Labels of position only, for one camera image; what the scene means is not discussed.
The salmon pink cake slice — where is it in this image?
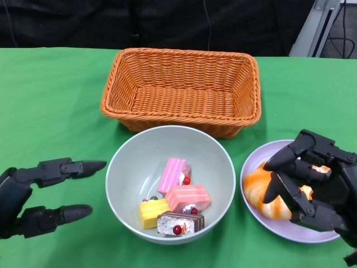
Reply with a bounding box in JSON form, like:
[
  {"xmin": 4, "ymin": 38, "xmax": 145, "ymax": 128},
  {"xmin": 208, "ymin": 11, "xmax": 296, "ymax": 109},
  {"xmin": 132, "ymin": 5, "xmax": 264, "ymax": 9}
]
[{"xmin": 165, "ymin": 184, "xmax": 211, "ymax": 213}]

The orange wicker basket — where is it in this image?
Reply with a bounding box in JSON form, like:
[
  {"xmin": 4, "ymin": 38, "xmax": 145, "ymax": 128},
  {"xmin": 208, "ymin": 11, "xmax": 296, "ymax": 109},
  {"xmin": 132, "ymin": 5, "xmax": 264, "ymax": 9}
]
[{"xmin": 99, "ymin": 47, "xmax": 262, "ymax": 140}]

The orange white round bread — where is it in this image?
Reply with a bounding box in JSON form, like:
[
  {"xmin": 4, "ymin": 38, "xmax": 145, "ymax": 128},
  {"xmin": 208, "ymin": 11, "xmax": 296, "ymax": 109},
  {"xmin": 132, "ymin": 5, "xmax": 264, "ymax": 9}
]
[{"xmin": 298, "ymin": 165, "xmax": 333, "ymax": 202}]

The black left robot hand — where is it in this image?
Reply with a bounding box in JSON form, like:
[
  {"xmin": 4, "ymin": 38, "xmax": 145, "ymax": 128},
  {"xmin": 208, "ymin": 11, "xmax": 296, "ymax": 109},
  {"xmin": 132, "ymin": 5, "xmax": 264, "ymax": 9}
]
[{"xmin": 0, "ymin": 157, "xmax": 108, "ymax": 241}]

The yellow cake slice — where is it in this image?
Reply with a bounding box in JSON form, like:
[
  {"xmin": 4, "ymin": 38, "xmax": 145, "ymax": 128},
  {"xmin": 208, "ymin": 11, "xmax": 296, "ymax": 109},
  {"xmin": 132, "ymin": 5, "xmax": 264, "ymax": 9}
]
[{"xmin": 138, "ymin": 196, "xmax": 171, "ymax": 230}]

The grey metal stand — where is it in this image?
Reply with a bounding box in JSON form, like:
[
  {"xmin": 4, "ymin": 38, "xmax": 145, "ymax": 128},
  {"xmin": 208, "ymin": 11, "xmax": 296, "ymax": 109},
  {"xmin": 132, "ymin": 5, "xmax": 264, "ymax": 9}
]
[{"xmin": 288, "ymin": 0, "xmax": 343, "ymax": 59}]

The grey-green bowl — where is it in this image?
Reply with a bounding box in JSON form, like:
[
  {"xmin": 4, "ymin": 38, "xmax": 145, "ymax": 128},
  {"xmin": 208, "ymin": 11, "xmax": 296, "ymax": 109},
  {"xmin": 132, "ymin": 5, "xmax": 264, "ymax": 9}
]
[{"xmin": 105, "ymin": 125, "xmax": 237, "ymax": 246}]

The orange white twisted bread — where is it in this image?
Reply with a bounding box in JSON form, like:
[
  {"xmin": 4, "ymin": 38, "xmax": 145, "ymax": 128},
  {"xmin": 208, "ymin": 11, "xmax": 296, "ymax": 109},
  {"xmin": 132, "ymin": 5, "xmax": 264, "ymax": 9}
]
[{"xmin": 243, "ymin": 162, "xmax": 293, "ymax": 222}]

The lavender round plate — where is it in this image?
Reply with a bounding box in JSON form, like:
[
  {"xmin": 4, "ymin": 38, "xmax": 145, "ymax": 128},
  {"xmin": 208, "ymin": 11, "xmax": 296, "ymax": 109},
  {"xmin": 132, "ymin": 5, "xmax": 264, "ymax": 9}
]
[{"xmin": 239, "ymin": 139, "xmax": 347, "ymax": 245}]

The chocolate layered cake slice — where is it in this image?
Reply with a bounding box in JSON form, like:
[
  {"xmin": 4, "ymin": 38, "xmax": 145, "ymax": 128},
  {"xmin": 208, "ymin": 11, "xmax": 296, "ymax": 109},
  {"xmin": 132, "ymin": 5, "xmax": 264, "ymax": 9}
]
[{"xmin": 156, "ymin": 210, "xmax": 206, "ymax": 236}]

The light pink cake slice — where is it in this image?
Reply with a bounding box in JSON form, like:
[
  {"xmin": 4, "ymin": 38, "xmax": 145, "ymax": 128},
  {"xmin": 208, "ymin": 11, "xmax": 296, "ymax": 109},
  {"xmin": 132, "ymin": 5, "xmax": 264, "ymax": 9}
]
[{"xmin": 157, "ymin": 157, "xmax": 193, "ymax": 196}]

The green tablecloth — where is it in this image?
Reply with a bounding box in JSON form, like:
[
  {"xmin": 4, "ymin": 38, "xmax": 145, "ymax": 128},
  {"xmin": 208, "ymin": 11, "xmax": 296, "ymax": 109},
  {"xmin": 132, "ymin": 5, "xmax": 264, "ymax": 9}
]
[{"xmin": 0, "ymin": 47, "xmax": 357, "ymax": 268}]

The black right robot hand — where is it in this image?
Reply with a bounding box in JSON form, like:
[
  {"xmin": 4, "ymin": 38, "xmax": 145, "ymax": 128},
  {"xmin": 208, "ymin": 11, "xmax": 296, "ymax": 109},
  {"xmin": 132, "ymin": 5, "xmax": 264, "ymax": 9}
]
[{"xmin": 262, "ymin": 128, "xmax": 357, "ymax": 268}]

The black backdrop cloth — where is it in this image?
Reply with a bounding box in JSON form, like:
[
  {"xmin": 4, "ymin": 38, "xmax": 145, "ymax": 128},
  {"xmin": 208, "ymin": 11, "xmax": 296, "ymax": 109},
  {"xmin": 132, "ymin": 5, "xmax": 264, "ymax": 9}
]
[{"xmin": 0, "ymin": 0, "xmax": 319, "ymax": 58}]

